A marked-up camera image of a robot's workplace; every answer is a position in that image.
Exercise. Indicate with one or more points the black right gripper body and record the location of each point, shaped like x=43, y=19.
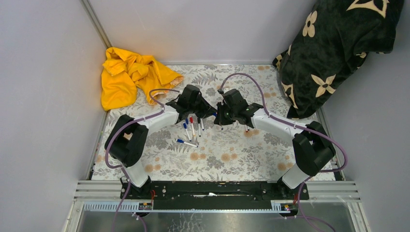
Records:
x=226, y=115

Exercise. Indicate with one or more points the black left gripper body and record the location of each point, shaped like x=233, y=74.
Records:
x=199, y=108

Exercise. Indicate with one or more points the blue marker black eraser cap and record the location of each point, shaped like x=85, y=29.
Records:
x=202, y=124

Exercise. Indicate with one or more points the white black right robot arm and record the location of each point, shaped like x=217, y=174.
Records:
x=312, y=151

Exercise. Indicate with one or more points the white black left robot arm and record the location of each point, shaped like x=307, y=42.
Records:
x=127, y=139

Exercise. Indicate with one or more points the red cap marker left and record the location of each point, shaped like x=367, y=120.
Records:
x=192, y=126

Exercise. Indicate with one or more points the blue cap marker lying crosswise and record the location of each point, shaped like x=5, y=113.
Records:
x=186, y=143

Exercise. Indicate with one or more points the floral patterned table mat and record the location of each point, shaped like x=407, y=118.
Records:
x=228, y=152

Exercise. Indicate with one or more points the yellow crumpled cloth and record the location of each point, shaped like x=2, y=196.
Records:
x=125, y=72

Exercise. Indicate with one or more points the black floral blanket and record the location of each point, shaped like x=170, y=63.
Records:
x=333, y=43

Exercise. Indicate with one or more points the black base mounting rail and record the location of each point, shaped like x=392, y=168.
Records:
x=207, y=195

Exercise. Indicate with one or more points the aluminium frame rail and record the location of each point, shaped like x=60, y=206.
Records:
x=104, y=196

